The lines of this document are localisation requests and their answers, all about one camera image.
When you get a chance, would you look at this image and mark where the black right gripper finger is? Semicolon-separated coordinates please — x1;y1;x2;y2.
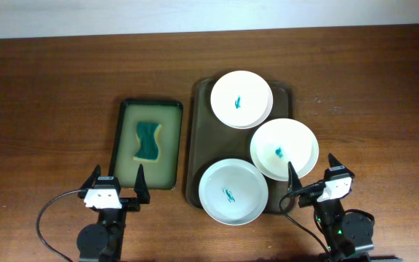
287;162;302;198
327;153;355;178

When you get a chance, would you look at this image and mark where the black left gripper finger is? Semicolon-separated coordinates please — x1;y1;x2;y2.
134;164;151;204
78;165;101;199

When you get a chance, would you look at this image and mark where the green and yellow sponge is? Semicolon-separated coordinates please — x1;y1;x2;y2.
133;122;161;162

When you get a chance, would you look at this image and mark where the white plate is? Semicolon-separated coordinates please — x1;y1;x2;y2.
210;71;274;129
250;118;319;181

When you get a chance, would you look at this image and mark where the pale blue plate front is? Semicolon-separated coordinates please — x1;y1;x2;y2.
198;159;268;226

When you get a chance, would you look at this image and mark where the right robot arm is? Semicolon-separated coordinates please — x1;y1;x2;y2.
282;154;375;261

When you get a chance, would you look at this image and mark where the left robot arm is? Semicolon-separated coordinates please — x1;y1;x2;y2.
76;165;151;262

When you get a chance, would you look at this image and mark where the black tray with soapy water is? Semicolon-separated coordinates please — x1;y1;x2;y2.
108;98;183;190

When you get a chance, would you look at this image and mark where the dark brown serving tray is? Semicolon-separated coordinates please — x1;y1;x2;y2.
185;77;294;215

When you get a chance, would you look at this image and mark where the black left camera cable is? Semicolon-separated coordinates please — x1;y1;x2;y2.
36;188;87;262

